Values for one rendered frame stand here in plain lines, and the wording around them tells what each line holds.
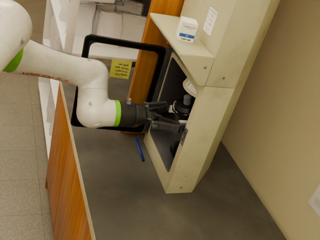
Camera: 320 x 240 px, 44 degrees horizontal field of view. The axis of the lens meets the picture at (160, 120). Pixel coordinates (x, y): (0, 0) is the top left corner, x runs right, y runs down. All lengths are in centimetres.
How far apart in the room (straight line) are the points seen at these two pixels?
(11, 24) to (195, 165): 82
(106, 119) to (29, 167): 164
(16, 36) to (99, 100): 45
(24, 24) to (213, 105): 65
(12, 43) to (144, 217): 75
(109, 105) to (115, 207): 35
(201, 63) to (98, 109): 37
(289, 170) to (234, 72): 49
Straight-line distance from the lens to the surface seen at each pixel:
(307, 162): 151
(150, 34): 153
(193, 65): 119
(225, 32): 119
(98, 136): 169
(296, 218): 158
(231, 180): 170
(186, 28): 125
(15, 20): 96
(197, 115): 131
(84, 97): 133
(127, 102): 136
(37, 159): 298
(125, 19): 253
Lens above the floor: 194
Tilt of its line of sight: 32 degrees down
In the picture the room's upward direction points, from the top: 17 degrees clockwise
